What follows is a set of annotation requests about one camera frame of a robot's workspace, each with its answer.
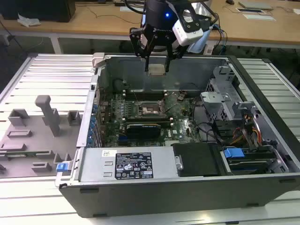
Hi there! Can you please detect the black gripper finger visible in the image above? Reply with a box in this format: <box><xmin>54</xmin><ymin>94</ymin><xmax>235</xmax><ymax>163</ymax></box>
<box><xmin>129</xmin><ymin>27</ymin><xmax>155</xmax><ymax>72</ymax></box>
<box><xmin>164</xmin><ymin>35</ymin><xmax>188</xmax><ymax>72</ymax></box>

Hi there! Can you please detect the silver CPU plate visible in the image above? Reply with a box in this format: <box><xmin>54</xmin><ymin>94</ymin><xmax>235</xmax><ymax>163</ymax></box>
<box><xmin>149</xmin><ymin>63</ymin><xmax>166</xmax><ymax>76</ymax></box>

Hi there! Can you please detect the CPU socket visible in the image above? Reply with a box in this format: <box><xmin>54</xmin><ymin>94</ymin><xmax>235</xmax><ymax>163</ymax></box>
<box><xmin>138</xmin><ymin>101</ymin><xmax>163</xmax><ymax>118</ymax></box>

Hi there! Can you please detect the wooden desk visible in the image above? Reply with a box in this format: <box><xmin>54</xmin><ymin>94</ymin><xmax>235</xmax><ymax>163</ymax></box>
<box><xmin>0</xmin><ymin>0</ymin><xmax>300</xmax><ymax>50</ymax></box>

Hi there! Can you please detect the metal drive cage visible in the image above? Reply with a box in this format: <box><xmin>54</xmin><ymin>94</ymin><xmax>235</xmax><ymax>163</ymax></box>
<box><xmin>200</xmin><ymin>65</ymin><xmax>236</xmax><ymax>119</ymax></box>

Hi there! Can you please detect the green motherboard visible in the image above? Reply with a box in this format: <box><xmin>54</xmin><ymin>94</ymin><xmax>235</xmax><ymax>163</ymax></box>
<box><xmin>98</xmin><ymin>90</ymin><xmax>203</xmax><ymax>148</ymax></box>

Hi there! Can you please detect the black graphics card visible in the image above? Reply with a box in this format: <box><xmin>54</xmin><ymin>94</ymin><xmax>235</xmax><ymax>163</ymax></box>
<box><xmin>126</xmin><ymin>123</ymin><xmax>162</xmax><ymax>139</ymax></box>

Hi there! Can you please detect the black box on desk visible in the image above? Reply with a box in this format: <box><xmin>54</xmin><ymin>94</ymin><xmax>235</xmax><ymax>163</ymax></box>
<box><xmin>0</xmin><ymin>0</ymin><xmax>76</xmax><ymax>23</ymax></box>

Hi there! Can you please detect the black plastic shroud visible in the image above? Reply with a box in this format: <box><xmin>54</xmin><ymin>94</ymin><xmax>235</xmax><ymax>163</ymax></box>
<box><xmin>172</xmin><ymin>142</ymin><xmax>222</xmax><ymax>178</ymax></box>

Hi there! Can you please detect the silver shroud latch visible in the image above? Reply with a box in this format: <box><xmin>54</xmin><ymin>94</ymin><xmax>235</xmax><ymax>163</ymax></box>
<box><xmin>174</xmin><ymin>154</ymin><xmax>184</xmax><ymax>171</ymax></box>

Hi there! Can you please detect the crumpled white paper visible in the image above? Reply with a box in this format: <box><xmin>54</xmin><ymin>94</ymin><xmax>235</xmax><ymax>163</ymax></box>
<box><xmin>17</xmin><ymin>13</ymin><xmax>42</xmax><ymax>27</ymax></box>

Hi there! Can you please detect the blue disk carrier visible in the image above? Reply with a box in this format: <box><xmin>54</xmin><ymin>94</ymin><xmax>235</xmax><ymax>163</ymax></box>
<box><xmin>224</xmin><ymin>147</ymin><xmax>245</xmax><ymax>165</ymax></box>

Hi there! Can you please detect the grey power supply unit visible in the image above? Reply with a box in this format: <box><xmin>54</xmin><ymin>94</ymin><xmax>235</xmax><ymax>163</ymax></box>
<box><xmin>79</xmin><ymin>147</ymin><xmax>179</xmax><ymax>182</ymax></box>

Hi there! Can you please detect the open black PC case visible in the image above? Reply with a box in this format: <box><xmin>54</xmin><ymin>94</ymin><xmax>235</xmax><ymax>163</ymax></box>
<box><xmin>55</xmin><ymin>52</ymin><xmax>300</xmax><ymax>218</ymax></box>

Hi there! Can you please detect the grey parts rack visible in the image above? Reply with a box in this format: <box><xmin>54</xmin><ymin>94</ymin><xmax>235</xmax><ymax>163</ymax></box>
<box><xmin>0</xmin><ymin>95</ymin><xmax>83</xmax><ymax>179</ymax></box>

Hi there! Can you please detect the blue case latch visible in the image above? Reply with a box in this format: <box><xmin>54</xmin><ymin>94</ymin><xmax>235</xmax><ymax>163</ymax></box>
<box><xmin>57</xmin><ymin>161</ymin><xmax>72</xmax><ymax>174</ymax></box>

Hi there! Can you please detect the green RAM stick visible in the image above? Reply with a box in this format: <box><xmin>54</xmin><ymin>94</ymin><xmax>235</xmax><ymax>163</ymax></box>
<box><xmin>0</xmin><ymin>152</ymin><xmax>38</xmax><ymax>158</ymax></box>

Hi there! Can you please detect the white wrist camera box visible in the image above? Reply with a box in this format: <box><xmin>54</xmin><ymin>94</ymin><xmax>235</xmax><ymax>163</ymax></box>
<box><xmin>172</xmin><ymin>9</ymin><xmax>204</xmax><ymax>46</ymax></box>

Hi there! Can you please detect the blue hanging cable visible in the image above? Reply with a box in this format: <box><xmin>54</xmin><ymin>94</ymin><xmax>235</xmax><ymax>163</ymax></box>
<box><xmin>214</xmin><ymin>23</ymin><xmax>228</xmax><ymax>56</ymax></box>

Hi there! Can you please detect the black internal cable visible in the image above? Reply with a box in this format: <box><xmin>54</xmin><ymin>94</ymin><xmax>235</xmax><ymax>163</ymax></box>
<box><xmin>192</xmin><ymin>98</ymin><xmax>225</xmax><ymax>143</ymax></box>

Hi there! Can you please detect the orange yellow wire bundle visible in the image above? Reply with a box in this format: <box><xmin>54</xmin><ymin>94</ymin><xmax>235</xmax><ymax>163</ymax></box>
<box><xmin>231</xmin><ymin>114</ymin><xmax>262</xmax><ymax>145</ymax></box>

